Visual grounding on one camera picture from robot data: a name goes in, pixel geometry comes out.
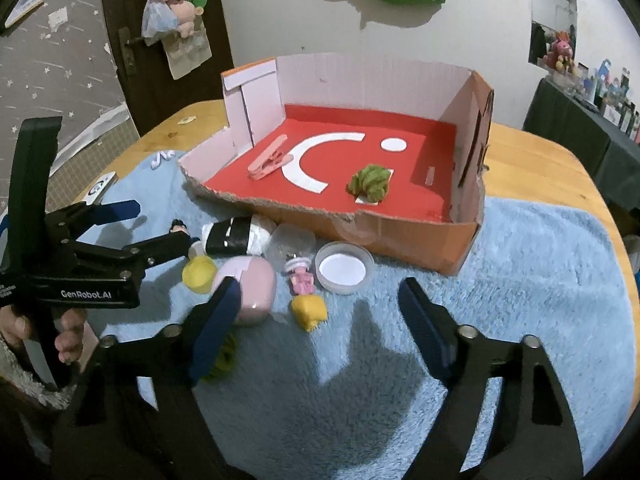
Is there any white flat device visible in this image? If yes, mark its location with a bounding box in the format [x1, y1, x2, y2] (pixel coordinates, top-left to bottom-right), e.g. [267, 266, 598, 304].
[87, 172, 118, 196]

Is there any cluttered dark side table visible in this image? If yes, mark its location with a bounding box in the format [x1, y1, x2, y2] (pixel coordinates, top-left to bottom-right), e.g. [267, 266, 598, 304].
[550, 57, 640, 141]

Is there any dark-clothed side table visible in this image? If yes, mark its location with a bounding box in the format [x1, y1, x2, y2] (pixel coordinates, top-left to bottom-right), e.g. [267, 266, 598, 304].
[522, 77, 640, 211]

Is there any yellow bottle cap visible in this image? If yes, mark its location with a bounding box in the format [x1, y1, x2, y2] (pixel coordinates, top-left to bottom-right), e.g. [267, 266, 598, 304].
[181, 255, 218, 295]

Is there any pink and yellow toy figure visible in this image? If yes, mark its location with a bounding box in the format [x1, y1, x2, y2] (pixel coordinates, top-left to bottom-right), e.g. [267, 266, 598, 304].
[284, 255, 330, 333]

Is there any pink rabbit plush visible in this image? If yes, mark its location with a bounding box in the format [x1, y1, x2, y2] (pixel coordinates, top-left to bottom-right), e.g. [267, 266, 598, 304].
[545, 35, 576, 73]

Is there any green fuzzy scrunchie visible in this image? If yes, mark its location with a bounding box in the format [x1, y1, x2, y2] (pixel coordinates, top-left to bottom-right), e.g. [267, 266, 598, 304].
[347, 162, 391, 202]

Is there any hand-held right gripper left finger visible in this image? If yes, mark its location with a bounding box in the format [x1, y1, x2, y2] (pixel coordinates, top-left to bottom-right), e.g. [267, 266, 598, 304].
[50, 276, 242, 480]

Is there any person's left hand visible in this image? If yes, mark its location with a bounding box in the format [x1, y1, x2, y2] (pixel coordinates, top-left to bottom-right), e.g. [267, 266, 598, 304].
[0, 304, 90, 367]

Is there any door handle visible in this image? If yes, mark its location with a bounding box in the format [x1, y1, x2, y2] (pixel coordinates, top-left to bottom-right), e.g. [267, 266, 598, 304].
[117, 27, 146, 78]

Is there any clear plastic dome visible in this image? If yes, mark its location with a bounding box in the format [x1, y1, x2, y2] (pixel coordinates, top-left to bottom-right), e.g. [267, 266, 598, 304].
[265, 224, 317, 271]

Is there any blue mesh bag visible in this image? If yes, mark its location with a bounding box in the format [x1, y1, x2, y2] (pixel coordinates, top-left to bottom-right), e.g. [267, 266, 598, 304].
[141, 0, 178, 40]

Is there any clear round plastic lid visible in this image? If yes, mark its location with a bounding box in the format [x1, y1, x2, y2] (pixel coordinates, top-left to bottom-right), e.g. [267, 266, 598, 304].
[315, 241, 376, 295]

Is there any pale pink plush toy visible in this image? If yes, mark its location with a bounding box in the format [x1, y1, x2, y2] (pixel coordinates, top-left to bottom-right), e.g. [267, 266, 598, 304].
[167, 0, 205, 38]

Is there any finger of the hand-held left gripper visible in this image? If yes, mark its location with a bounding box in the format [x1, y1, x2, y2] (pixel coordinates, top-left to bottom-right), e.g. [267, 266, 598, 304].
[70, 232, 197, 282]
[45, 200, 142, 241]

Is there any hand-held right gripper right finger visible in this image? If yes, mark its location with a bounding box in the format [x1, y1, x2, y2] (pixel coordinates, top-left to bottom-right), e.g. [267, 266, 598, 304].
[398, 277, 601, 480]

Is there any black and white small package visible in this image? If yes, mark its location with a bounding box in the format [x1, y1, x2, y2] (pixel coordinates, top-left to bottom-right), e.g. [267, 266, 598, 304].
[201, 214, 278, 257]

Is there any pink earbud case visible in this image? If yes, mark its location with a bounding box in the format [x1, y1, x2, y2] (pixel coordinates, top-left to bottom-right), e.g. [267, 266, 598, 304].
[210, 256, 278, 328]

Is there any orange cardboard box red floor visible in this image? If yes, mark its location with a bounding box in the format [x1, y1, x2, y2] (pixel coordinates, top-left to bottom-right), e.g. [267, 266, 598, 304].
[177, 54, 496, 276]

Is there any wall mirror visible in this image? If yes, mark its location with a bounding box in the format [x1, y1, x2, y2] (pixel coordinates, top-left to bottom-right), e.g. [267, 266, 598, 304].
[529, 0, 578, 68]

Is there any blue fuzzy mat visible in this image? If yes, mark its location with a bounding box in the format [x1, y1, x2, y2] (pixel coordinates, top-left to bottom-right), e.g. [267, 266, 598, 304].
[75, 150, 638, 480]

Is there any yellow-green fuzzy thing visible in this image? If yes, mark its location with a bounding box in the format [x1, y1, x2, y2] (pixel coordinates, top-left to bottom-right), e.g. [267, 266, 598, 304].
[210, 335, 238, 381]

